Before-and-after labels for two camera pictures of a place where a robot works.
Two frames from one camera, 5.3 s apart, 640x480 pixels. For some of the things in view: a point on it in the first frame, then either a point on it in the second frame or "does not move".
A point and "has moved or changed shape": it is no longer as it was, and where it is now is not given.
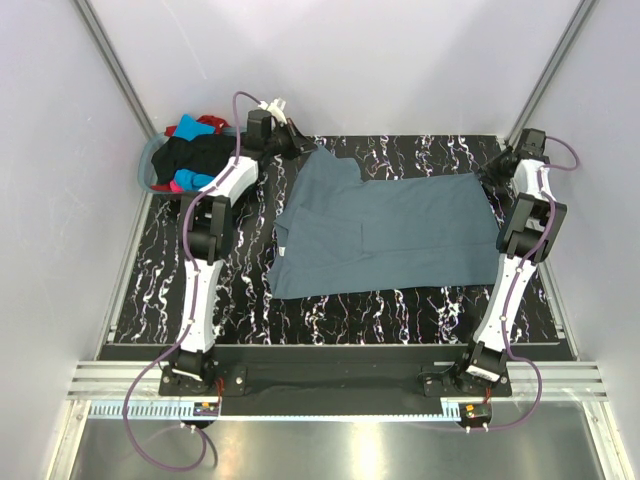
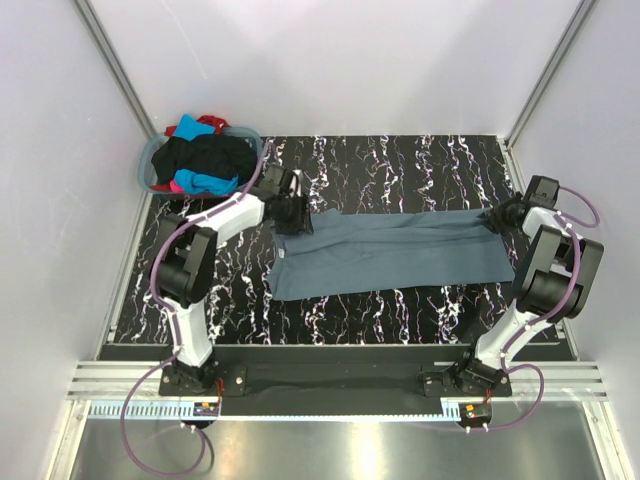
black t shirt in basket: (205, 155) does not move
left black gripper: (298, 144) to (301, 223)
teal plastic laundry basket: (146, 170) does not move
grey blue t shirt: (335, 228) has moved or changed shape
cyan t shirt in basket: (184, 178) does not move
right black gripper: (492, 178) to (494, 216)
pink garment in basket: (175, 187) does not move
